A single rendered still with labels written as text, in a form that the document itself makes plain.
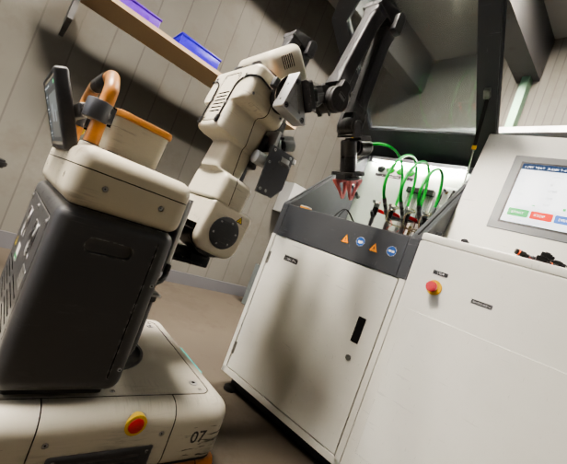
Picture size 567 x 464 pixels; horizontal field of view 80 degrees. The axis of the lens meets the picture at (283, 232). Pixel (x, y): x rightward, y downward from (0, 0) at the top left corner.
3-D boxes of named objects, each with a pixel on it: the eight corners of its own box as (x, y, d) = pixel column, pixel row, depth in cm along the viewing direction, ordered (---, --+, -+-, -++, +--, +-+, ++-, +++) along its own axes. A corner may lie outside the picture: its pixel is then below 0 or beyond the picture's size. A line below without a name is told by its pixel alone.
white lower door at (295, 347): (225, 365, 166) (274, 234, 168) (228, 365, 168) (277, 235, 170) (332, 455, 124) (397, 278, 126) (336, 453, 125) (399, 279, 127)
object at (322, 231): (278, 234, 167) (289, 203, 168) (283, 237, 171) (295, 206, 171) (395, 276, 127) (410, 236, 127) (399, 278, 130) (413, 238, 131)
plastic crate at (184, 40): (203, 77, 292) (208, 64, 293) (217, 73, 274) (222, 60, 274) (165, 52, 269) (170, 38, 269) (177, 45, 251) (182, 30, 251)
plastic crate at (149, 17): (148, 39, 259) (154, 27, 259) (158, 32, 243) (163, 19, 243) (107, 10, 239) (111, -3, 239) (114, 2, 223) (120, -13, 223)
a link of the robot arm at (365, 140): (336, 121, 119) (355, 120, 112) (358, 121, 125) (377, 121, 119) (335, 156, 122) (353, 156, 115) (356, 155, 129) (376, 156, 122)
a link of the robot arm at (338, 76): (364, -6, 115) (390, -17, 107) (383, 27, 124) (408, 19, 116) (305, 103, 109) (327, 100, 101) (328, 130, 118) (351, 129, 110)
